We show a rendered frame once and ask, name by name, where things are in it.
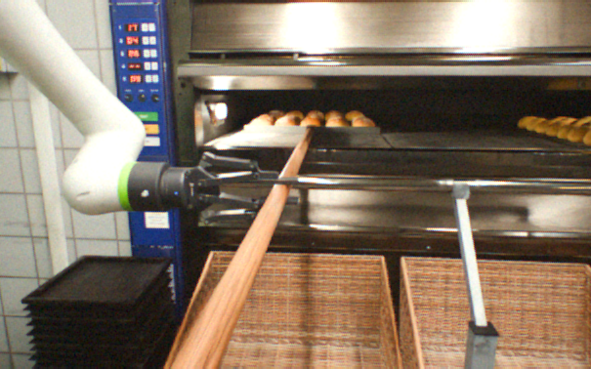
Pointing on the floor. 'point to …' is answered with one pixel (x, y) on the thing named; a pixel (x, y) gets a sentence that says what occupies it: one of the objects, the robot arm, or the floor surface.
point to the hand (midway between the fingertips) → (279, 190)
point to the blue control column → (145, 236)
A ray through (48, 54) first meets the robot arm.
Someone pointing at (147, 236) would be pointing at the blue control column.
